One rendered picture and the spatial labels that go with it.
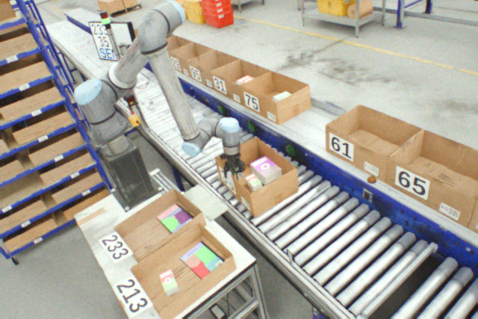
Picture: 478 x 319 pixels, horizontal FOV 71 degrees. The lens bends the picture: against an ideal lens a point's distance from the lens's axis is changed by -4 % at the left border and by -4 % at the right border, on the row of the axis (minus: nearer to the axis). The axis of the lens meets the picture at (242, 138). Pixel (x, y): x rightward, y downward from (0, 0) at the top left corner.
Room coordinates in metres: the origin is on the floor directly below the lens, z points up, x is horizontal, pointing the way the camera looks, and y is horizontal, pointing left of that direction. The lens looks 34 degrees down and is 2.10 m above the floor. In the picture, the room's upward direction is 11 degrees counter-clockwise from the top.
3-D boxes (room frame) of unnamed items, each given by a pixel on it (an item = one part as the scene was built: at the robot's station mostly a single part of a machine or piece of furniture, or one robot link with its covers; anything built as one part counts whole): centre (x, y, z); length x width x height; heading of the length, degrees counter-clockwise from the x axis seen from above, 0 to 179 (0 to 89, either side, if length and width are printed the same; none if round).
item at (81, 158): (2.43, 1.49, 0.59); 0.40 x 0.30 x 0.10; 118
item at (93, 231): (1.28, 0.56, 0.74); 1.00 x 0.58 x 0.03; 32
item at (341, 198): (1.20, -0.27, 0.72); 0.52 x 0.05 x 0.05; 120
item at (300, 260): (1.08, -0.34, 0.72); 0.52 x 0.05 x 0.05; 120
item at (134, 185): (1.66, 0.69, 0.91); 0.26 x 0.26 x 0.33; 32
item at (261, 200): (1.50, -0.04, 0.83); 0.39 x 0.29 x 0.17; 25
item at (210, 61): (2.79, 0.11, 0.97); 0.39 x 0.29 x 0.17; 30
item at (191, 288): (0.99, 0.37, 0.80); 0.38 x 0.28 x 0.10; 123
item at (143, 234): (1.28, 0.50, 0.80); 0.38 x 0.28 x 0.10; 125
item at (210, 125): (1.50, 0.15, 1.18); 0.12 x 0.12 x 0.09; 57
